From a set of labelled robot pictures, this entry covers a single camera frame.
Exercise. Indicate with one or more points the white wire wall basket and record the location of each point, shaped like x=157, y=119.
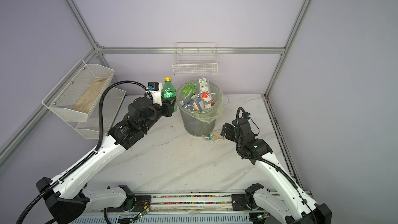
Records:
x=195, y=64

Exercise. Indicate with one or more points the aluminium front rail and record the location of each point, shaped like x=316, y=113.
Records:
x=189, y=203

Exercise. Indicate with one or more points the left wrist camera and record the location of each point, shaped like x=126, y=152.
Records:
x=155, y=88

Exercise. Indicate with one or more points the upper white mesh shelf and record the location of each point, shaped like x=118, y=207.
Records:
x=63, y=98

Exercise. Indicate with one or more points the aluminium frame back rail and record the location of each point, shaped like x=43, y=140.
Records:
x=191, y=50

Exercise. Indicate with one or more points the beige cloth in shelf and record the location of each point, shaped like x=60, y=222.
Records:
x=90, y=95

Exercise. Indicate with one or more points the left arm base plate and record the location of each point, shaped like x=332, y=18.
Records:
x=132, y=204

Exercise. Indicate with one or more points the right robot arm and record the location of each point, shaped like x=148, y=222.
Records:
x=294, y=206

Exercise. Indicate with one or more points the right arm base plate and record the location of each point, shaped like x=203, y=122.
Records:
x=243, y=202

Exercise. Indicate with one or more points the white red label bottle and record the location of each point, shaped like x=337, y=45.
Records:
x=205, y=93

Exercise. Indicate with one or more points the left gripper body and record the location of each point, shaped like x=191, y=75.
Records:
x=166, y=110

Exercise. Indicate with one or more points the green plastic bin liner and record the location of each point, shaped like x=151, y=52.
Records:
x=207, y=116

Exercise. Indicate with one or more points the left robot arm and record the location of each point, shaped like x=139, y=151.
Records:
x=66, y=196

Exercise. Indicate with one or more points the small green label bottle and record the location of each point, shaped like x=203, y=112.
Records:
x=189, y=89

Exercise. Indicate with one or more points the grey mesh waste bin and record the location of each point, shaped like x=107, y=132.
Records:
x=195, y=127

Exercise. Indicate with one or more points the green soda bottle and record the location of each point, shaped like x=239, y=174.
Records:
x=169, y=91

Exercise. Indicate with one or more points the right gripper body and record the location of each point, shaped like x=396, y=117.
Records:
x=230, y=134

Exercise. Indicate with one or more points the clear bottle orange cap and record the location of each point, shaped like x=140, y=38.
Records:
x=197, y=103

